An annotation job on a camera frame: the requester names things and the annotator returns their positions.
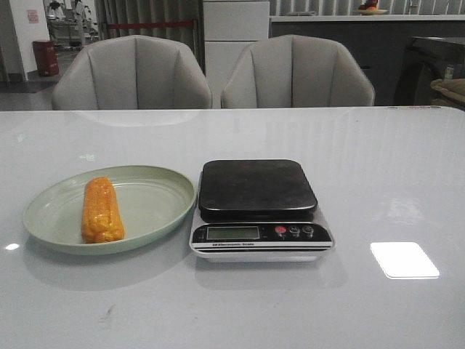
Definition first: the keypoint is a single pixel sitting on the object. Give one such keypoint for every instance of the red bin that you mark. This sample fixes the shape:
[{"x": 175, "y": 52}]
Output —
[{"x": 46, "y": 59}]

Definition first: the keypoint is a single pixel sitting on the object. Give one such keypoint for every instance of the grey counter with white top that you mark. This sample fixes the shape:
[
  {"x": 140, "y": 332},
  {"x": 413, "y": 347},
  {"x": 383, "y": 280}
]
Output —
[{"x": 377, "y": 42}]

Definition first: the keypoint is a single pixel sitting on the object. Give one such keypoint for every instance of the grey armchair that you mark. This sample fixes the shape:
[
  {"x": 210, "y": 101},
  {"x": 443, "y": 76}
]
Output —
[
  {"x": 131, "y": 73},
  {"x": 295, "y": 71}
]

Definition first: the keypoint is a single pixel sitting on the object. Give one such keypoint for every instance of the beige cushion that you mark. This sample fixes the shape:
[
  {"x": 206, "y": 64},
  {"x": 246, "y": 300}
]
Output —
[{"x": 449, "y": 93}]

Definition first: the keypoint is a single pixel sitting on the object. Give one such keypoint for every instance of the left grey armchair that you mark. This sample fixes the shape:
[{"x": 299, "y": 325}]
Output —
[{"x": 131, "y": 73}]

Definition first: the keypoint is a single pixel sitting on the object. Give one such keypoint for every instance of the right grey armchair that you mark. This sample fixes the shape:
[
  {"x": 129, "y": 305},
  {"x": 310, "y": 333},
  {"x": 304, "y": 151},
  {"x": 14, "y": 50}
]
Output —
[{"x": 295, "y": 71}]

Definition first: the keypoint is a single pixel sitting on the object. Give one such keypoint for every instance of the white cabinet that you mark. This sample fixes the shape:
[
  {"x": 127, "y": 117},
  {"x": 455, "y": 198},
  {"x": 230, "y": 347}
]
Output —
[{"x": 228, "y": 27}]

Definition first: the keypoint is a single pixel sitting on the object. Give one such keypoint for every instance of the orange corn cob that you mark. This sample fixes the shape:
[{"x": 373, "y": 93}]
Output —
[{"x": 101, "y": 221}]

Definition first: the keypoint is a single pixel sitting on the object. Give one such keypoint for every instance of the light green plate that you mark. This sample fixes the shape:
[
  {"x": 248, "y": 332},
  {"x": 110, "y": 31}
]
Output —
[{"x": 152, "y": 201}]

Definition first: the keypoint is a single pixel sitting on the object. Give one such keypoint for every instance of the black silver electronic scale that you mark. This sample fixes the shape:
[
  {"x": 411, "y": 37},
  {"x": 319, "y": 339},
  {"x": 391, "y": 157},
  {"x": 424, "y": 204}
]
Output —
[{"x": 258, "y": 210}]

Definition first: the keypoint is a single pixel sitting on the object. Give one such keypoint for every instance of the fruit bowl on counter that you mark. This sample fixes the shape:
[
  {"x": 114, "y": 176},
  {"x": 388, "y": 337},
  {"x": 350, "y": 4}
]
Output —
[{"x": 370, "y": 7}]

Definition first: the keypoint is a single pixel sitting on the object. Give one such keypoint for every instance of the dark appliance at right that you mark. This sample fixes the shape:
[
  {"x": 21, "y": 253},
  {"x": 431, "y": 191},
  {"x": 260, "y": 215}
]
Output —
[{"x": 427, "y": 59}]

